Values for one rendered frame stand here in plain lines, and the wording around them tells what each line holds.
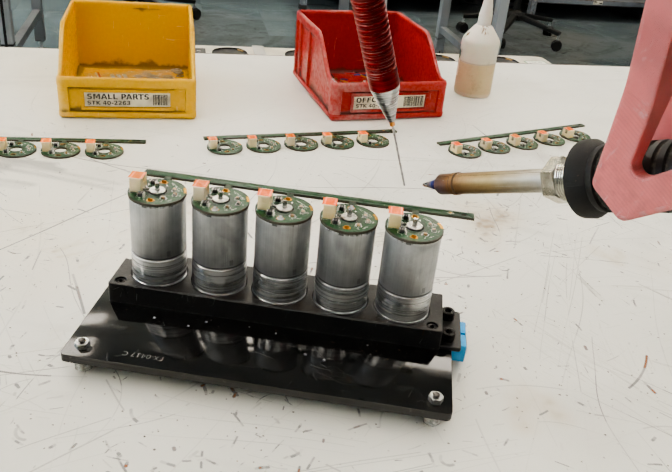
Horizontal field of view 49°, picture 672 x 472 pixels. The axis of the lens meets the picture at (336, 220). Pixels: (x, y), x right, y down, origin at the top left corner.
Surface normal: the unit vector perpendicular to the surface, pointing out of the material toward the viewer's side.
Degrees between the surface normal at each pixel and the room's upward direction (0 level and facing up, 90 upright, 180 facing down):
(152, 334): 0
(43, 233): 0
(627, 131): 98
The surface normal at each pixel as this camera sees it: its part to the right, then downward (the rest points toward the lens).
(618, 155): -0.84, 0.33
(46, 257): 0.09, -0.87
